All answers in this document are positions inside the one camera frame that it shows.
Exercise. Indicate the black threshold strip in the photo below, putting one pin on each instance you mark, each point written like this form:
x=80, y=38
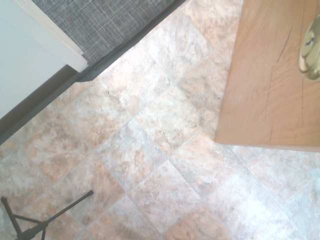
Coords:
x=120, y=53

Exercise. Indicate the white door frame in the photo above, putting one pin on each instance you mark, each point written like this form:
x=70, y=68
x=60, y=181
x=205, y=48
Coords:
x=62, y=47

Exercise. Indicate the wooden door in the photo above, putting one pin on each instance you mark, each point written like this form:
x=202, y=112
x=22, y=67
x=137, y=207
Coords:
x=262, y=87

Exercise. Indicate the brass door knob with tape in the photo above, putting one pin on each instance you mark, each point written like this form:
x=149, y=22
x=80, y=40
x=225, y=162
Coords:
x=308, y=50

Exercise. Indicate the black tripod stand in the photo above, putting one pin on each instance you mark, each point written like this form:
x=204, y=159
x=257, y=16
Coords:
x=30, y=228

